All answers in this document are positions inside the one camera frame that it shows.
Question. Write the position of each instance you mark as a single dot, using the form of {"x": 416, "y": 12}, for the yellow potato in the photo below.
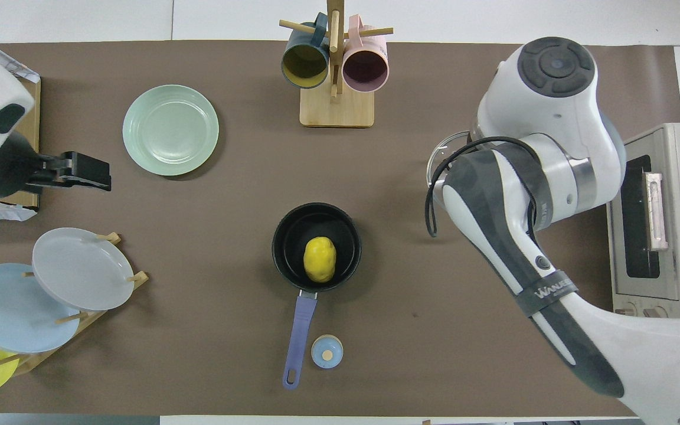
{"x": 320, "y": 260}

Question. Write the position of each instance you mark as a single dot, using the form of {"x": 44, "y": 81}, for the wooden plate rack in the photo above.
{"x": 141, "y": 277}

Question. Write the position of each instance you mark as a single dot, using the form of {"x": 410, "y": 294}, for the glass lid purple knob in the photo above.
{"x": 443, "y": 150}

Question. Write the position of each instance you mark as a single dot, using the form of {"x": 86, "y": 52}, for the light blue plate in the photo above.
{"x": 9, "y": 310}

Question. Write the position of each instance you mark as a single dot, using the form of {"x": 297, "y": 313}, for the white patterned cloth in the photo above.
{"x": 3, "y": 59}

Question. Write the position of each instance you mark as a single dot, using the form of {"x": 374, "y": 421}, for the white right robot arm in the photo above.
{"x": 552, "y": 118}

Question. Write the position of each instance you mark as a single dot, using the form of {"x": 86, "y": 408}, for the pink mug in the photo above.
{"x": 365, "y": 68}

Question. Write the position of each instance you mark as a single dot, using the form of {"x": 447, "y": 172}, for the brown table mat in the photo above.
{"x": 434, "y": 324}

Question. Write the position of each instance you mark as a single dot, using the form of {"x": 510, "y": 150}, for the mint green plate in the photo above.
{"x": 170, "y": 130}

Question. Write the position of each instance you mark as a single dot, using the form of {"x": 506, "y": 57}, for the small blue cork-knob lid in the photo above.
{"x": 327, "y": 352}

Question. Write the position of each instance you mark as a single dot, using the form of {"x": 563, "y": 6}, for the dark blue mug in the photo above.
{"x": 304, "y": 65}

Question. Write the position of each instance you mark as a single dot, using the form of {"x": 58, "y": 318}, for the grey plate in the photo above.
{"x": 83, "y": 268}

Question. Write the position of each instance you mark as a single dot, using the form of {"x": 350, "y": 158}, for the wooden mug tree rack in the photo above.
{"x": 337, "y": 109}

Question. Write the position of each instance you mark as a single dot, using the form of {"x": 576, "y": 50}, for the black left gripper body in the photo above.
{"x": 74, "y": 168}

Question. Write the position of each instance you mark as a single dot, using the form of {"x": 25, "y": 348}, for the wooden shelf box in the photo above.
{"x": 32, "y": 118}

